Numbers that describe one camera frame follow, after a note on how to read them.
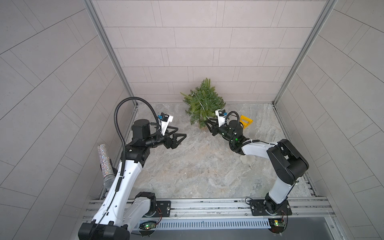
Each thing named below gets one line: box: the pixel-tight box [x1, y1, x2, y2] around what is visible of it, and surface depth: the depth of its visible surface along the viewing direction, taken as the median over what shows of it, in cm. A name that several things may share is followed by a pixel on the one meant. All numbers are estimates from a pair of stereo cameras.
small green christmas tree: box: [180, 78, 226, 129], surface depth 82 cm
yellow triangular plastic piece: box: [239, 115, 254, 129], surface depth 107 cm
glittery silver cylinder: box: [97, 144, 116, 190], surface depth 66 cm
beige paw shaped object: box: [239, 154, 256, 165], surface depth 86 cm
